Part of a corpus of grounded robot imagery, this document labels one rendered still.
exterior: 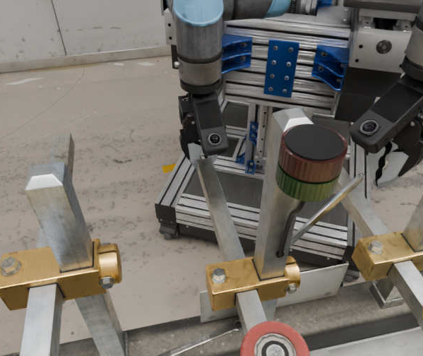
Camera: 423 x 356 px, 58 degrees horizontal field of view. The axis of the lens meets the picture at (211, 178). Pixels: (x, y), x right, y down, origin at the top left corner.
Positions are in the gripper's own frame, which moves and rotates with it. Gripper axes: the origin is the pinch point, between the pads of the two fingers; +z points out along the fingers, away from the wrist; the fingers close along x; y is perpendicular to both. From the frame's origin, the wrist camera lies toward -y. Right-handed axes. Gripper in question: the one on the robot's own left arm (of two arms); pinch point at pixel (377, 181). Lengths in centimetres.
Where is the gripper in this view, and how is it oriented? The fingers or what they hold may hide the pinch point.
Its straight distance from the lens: 66.9
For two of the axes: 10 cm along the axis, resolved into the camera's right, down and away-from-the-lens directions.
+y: 8.5, -3.6, 3.9
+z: 0.0, 7.4, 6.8
